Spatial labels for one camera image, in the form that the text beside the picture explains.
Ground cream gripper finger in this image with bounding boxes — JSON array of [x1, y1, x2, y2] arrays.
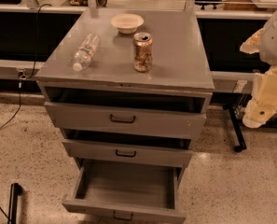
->
[[240, 28, 264, 54], [242, 99, 277, 129]]

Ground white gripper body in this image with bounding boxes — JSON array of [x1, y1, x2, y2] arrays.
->
[[251, 66, 277, 118]]

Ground orange soda can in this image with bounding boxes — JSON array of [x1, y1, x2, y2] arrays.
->
[[133, 32, 153, 72]]

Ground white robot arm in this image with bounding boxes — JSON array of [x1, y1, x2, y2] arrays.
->
[[240, 10, 277, 128]]

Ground grey drawer cabinet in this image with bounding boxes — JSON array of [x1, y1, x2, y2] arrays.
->
[[35, 7, 215, 185]]

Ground grey bottom drawer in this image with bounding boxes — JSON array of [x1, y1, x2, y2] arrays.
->
[[62, 160, 186, 224]]

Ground grey drawer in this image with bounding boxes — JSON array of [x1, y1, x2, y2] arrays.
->
[[62, 129, 192, 167], [62, 160, 186, 224], [45, 87, 206, 139]]

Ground grey middle drawer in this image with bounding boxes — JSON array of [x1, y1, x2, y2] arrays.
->
[[62, 129, 192, 167]]

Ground grey top drawer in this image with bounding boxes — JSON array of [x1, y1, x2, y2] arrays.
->
[[45, 87, 206, 139]]

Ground black table leg with caster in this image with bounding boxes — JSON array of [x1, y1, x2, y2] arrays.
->
[[228, 105, 247, 152]]

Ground white paper bowl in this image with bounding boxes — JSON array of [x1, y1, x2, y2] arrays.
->
[[111, 14, 144, 35]]

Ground clear plastic water bottle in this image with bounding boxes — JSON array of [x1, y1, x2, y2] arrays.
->
[[72, 33, 101, 72]]

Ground black floor stand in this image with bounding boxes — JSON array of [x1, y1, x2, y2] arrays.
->
[[7, 183, 22, 224]]

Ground black power cable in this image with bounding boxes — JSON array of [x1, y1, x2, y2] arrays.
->
[[0, 3, 52, 134]]

